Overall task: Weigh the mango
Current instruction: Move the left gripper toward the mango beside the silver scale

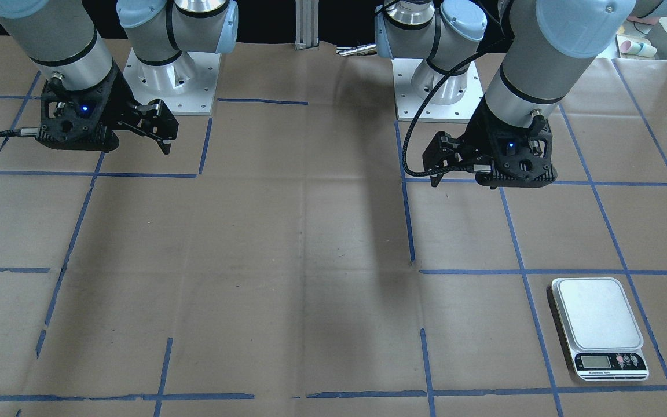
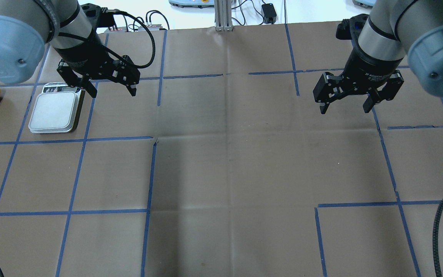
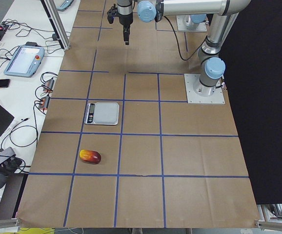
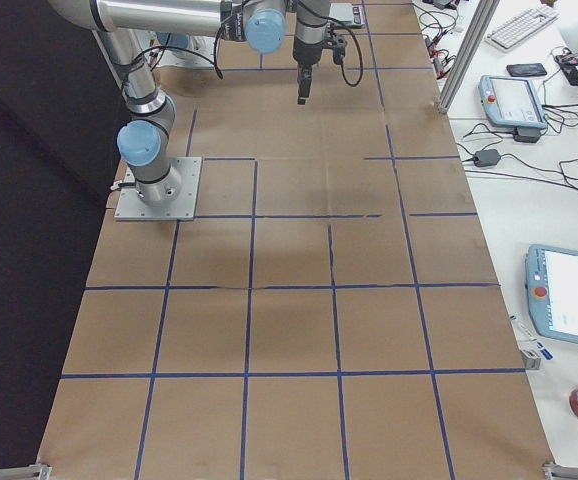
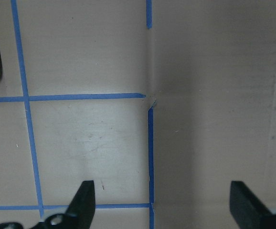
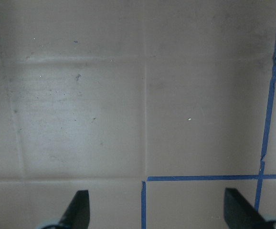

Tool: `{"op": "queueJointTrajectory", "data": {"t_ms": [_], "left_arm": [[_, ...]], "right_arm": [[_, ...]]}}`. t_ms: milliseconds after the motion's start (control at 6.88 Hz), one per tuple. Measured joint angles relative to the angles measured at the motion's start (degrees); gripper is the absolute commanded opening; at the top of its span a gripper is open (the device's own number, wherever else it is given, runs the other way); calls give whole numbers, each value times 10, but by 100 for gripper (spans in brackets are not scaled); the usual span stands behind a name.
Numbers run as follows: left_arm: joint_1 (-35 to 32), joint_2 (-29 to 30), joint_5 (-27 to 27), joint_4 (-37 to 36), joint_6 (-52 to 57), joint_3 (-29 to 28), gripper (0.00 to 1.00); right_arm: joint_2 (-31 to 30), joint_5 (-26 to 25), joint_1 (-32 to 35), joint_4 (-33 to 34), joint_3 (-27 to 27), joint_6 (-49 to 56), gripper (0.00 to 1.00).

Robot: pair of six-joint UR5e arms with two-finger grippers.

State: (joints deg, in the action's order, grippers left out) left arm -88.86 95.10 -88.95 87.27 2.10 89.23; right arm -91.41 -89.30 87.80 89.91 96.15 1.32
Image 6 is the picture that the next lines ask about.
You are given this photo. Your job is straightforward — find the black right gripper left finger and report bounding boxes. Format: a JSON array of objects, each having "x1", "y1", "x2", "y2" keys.
[{"x1": 57, "y1": 190, "x2": 90, "y2": 229}]

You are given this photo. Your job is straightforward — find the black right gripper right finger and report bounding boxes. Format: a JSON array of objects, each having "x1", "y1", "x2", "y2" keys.
[{"x1": 224, "y1": 188, "x2": 276, "y2": 229}]

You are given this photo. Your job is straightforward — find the horizontal blue tape strip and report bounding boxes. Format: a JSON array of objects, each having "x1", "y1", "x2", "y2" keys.
[{"x1": 147, "y1": 174, "x2": 276, "y2": 182}]

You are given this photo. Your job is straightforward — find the short blue tape strip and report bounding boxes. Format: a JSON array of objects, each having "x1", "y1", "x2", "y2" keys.
[{"x1": 141, "y1": 181, "x2": 147, "y2": 229}]

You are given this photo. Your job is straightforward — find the long blue tape strip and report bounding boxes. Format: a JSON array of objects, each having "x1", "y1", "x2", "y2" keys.
[{"x1": 254, "y1": 0, "x2": 276, "y2": 212}]

